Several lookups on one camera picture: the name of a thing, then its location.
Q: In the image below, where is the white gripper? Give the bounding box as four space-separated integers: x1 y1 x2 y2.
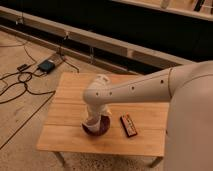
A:
83 105 112 129

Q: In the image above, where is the white ceramic cup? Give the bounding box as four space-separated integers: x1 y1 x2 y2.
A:
87 120 100 133

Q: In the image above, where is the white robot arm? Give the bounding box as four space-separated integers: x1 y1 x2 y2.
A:
83 61 213 171

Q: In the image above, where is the dark purple ceramic bowl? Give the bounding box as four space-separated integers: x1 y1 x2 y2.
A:
82 116 110 136

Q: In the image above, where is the black candy bar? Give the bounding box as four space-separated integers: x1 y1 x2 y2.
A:
120 114 137 137

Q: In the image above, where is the wooden table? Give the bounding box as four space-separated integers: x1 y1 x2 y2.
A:
37 72 168 157

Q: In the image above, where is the small black box device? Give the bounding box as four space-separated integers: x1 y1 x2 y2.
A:
38 60 55 73

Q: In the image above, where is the small black adapter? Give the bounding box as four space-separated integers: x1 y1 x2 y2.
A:
17 64 29 72

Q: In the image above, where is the long wooden beam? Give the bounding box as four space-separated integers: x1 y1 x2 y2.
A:
0 6 194 68

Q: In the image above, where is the black floor cable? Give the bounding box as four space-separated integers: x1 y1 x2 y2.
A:
0 43 57 105

